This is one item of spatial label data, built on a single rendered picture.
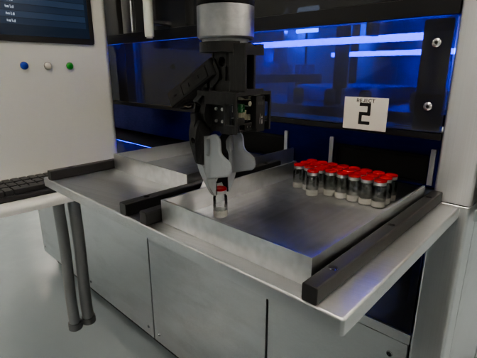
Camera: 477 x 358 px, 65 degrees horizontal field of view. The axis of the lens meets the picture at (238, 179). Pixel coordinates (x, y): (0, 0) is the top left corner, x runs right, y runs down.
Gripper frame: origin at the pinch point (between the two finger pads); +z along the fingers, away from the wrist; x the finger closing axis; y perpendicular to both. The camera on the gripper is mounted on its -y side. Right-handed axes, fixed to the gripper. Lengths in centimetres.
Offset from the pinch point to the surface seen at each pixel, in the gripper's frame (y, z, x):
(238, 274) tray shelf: 13.5, 5.9, -9.8
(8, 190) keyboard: -57, 10, -13
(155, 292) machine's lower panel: -66, 62, 30
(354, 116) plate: 6.6, -8.1, 30.1
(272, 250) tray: 16.4, 2.7, -7.4
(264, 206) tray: 2.8, 5.1, 7.9
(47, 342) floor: -110, 93, 5
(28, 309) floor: -140, 93, 7
